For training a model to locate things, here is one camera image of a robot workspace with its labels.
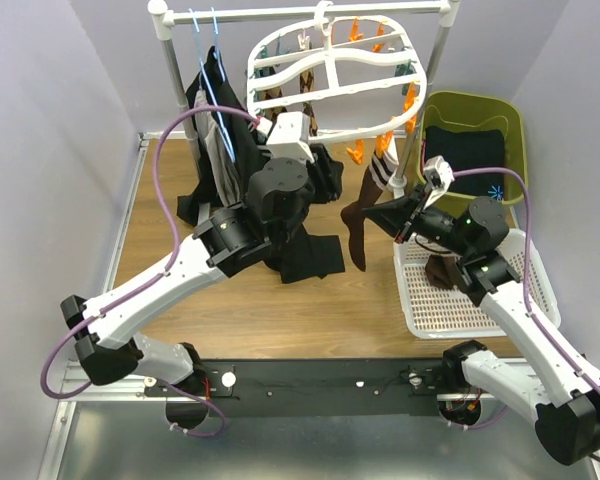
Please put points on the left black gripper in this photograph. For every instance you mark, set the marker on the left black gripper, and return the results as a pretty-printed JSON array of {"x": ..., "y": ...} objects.
[{"x": 327, "y": 173}]

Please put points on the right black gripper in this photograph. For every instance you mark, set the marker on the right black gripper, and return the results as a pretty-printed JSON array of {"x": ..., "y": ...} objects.
[{"x": 396, "y": 214}]

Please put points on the brown striped sock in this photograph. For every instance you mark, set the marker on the brown striped sock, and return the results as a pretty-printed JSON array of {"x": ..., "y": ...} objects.
[
  {"x": 443, "y": 272},
  {"x": 374, "y": 181}
]

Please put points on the white round clip hanger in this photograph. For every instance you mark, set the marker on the white round clip hanger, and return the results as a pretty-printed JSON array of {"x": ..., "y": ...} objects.
[{"x": 328, "y": 39}]

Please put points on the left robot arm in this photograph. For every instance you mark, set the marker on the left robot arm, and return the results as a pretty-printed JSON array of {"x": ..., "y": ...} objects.
[{"x": 265, "y": 227}]

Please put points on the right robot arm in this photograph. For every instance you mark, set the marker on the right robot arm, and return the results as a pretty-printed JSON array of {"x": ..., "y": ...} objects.
[{"x": 562, "y": 398}]

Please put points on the black hanging garment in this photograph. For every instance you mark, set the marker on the black hanging garment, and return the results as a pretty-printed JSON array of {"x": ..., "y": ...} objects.
[{"x": 230, "y": 150}]

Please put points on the black cloth in bin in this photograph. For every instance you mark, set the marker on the black cloth in bin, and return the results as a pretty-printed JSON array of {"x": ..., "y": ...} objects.
[{"x": 470, "y": 150}]

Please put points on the white perforated basket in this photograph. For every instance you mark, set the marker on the white perforated basket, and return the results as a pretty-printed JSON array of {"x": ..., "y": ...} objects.
[{"x": 434, "y": 313}]

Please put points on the green laundry bin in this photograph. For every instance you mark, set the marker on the green laundry bin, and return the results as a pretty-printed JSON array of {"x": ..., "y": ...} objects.
[{"x": 472, "y": 131}]

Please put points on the white clothes rack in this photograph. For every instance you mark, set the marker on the white clothes rack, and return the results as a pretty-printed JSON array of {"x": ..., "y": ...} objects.
[{"x": 165, "y": 20}]

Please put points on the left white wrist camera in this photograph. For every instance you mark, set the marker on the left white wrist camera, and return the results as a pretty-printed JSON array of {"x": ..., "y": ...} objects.
[{"x": 289, "y": 137}]

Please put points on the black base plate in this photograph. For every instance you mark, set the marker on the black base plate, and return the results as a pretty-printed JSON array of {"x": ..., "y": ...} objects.
[{"x": 330, "y": 387}]

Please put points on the aluminium frame rail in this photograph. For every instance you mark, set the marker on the aluminium frame rail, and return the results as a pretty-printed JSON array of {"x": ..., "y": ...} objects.
[{"x": 66, "y": 414}]

